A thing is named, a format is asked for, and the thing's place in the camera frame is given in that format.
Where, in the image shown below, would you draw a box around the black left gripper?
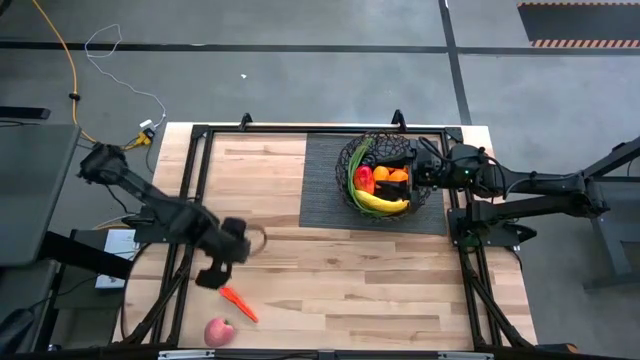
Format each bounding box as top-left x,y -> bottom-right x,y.
194,216 -> 253,291

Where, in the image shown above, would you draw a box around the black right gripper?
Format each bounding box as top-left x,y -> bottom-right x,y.
373,142 -> 454,202

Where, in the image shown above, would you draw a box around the yellow banana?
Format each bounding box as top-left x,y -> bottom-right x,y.
353,188 -> 411,215

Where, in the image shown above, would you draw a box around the orange carrot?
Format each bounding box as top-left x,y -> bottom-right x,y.
218,285 -> 260,324

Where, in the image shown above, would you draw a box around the green long bean bunch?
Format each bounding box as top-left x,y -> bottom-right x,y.
346,137 -> 386,218

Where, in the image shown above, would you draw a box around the pink peach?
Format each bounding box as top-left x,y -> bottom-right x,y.
203,317 -> 237,349

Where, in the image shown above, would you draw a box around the grey woven placemat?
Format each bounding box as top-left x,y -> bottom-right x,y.
298,132 -> 449,237

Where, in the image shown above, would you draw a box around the silver aluminium bar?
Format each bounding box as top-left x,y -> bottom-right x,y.
157,349 -> 217,360
437,350 -> 496,360

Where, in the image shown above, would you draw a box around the white box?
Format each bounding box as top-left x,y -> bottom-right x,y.
93,228 -> 142,291

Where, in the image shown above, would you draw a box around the black support beam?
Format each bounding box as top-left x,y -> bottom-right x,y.
39,231 -> 137,282

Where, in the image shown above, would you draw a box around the yellow plug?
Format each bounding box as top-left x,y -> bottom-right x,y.
130,129 -> 155,150

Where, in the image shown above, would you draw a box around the grey desk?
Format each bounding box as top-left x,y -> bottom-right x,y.
0,123 -> 83,269

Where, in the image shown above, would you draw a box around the black metal stand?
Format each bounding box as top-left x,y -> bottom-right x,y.
579,134 -> 640,292

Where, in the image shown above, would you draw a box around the black floor mat orange stripes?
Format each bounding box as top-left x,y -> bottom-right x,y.
516,1 -> 640,50

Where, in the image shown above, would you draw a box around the black flat bar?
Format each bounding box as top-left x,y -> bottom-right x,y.
0,105 -> 52,121

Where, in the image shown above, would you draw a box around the black wire basket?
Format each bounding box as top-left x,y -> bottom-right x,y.
334,129 -> 437,220

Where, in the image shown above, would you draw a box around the black frame post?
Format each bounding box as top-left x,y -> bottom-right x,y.
113,244 -> 201,349
458,247 -> 534,350

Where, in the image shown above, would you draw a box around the black table frame rails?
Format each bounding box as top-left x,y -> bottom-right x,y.
112,122 -> 539,351

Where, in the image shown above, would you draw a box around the white cable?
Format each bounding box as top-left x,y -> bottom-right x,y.
83,23 -> 168,130

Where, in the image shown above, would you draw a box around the yellow cable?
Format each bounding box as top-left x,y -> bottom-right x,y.
30,0 -> 151,151

